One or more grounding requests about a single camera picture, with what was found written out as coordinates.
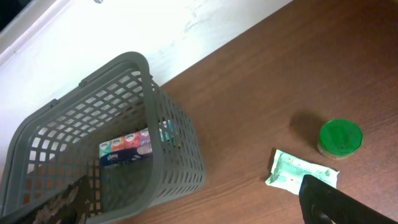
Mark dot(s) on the light green wipes packet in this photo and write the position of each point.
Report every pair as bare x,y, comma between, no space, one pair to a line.
287,172

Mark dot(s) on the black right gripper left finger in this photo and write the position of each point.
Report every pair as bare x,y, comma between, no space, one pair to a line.
69,205

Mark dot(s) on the grey plastic basket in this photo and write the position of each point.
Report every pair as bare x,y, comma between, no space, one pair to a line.
119,132

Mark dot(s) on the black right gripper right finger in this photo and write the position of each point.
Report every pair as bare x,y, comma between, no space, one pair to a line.
321,203

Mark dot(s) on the Kleenex tissue multipack box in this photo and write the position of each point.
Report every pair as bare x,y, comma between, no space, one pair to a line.
125,149

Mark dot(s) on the green lid jar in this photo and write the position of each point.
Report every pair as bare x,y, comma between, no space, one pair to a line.
339,139

